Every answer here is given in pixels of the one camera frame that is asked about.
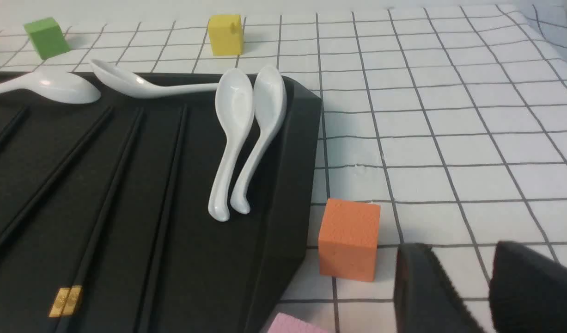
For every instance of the orange foam cube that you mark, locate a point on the orange foam cube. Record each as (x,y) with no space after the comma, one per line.
(348,240)

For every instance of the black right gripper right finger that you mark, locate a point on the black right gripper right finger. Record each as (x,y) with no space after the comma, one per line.
(527,292)

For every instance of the black chopstick gold band right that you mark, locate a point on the black chopstick gold band right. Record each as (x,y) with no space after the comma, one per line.
(100,171)

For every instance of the black chopstick far left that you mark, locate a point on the black chopstick far left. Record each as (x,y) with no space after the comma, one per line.
(12,126)

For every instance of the white spoon upright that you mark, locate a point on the white spoon upright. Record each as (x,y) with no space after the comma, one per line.
(269,101)
(233,106)

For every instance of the white spoon inner upright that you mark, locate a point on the white spoon inner upright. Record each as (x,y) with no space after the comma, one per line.
(233,106)

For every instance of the white spoon far left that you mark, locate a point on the white spoon far left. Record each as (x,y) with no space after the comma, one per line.
(55,85)

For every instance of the black chopstick gold band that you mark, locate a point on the black chopstick gold band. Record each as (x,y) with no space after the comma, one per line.
(38,156)
(100,171)

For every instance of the yellow foam cube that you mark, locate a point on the yellow foam cube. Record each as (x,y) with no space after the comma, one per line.
(226,34)

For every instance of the pink foam block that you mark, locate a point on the pink foam block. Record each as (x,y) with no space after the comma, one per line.
(284,323)

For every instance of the white grid tablecloth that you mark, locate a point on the white grid tablecloth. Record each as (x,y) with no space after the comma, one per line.
(452,119)

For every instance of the black chopstick gold band left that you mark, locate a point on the black chopstick gold band left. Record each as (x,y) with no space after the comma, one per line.
(38,156)

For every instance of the green foam cube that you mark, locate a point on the green foam cube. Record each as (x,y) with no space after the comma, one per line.
(47,38)

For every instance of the white spoon lying sideways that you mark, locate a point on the white spoon lying sideways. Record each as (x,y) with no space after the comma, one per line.
(132,85)

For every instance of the white spoon outer upright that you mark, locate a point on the white spoon outer upright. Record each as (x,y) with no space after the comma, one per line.
(269,101)

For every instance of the plain black chopstick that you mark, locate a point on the plain black chopstick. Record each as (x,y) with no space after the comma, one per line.
(156,256)

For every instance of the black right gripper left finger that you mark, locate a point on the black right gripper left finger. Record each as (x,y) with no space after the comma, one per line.
(425,300)

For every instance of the black rectangular tray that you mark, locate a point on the black rectangular tray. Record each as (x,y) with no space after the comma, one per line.
(216,277)

